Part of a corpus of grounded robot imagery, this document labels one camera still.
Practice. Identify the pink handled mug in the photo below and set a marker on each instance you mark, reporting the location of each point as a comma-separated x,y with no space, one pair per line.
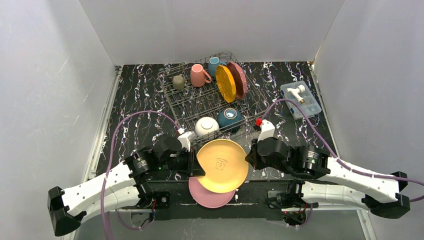
198,76

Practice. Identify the white bowl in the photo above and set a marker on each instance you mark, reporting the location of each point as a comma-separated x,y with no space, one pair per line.
205,125

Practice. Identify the pink polka dot plate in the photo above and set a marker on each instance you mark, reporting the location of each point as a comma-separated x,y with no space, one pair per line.
240,79

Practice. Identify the white pipe fitting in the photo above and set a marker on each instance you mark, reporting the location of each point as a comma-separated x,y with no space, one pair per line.
296,93

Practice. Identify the pink bottom plate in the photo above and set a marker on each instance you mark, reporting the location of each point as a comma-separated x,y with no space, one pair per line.
207,198

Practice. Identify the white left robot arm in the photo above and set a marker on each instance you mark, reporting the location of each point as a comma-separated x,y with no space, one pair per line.
126,185

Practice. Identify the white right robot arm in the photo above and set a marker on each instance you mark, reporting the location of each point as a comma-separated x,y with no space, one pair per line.
320,178

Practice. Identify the clear plastic parts box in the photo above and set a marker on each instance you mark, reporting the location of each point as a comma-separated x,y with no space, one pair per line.
311,107

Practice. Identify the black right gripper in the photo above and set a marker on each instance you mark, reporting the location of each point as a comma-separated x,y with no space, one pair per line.
252,157

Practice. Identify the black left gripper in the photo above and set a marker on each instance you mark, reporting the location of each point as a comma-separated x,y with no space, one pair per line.
191,161

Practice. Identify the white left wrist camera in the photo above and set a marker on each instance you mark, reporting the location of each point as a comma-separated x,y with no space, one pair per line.
185,138

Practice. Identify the grey wire dish rack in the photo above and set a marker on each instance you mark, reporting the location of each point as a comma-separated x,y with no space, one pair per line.
191,103

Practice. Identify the orange polka dot plate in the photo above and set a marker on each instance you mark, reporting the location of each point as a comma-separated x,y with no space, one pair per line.
226,83

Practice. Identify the small grey cup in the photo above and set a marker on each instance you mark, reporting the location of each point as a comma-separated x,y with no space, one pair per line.
178,82

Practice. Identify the blue handled mug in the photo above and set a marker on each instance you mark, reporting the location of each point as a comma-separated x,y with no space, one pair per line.
212,65

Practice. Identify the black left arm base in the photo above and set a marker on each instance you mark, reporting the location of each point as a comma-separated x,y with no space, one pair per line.
151,200

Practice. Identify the yellow plate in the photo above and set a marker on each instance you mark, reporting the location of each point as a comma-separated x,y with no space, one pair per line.
224,164

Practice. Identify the teal bowl beige inside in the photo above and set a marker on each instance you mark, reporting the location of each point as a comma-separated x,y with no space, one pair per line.
229,119

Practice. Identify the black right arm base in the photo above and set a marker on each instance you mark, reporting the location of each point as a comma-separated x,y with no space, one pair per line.
292,197

